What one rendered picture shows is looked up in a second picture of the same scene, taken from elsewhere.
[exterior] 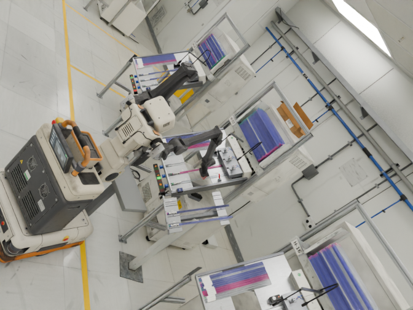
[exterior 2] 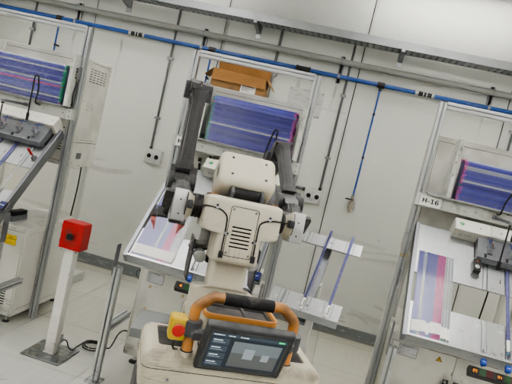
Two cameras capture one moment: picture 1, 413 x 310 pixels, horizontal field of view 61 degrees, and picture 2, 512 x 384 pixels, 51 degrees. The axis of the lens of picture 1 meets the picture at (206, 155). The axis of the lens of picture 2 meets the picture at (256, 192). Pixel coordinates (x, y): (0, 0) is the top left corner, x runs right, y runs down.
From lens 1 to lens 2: 1.73 m
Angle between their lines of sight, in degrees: 36
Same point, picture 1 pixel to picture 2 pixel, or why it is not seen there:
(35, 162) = not seen: outside the picture
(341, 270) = (499, 177)
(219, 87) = (83, 122)
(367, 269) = (500, 158)
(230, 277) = (424, 296)
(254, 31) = not seen: outside the picture
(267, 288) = (456, 267)
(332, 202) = (312, 152)
